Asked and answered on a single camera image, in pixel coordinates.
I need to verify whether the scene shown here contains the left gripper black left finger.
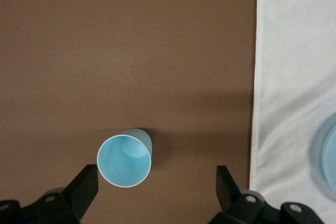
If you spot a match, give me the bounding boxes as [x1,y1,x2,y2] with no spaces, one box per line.
[0,165,99,224]

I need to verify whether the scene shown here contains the white table cloth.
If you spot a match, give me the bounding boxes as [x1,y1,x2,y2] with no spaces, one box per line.
[248,0,336,224]

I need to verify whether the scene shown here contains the blue plate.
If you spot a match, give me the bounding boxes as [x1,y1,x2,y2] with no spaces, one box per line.
[311,95,336,204]

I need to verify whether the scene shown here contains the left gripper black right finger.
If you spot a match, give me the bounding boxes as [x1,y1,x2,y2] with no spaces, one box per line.
[209,165,326,224]

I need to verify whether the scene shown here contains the blue plastic cup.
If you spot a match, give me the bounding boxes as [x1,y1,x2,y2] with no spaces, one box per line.
[96,128,153,188]

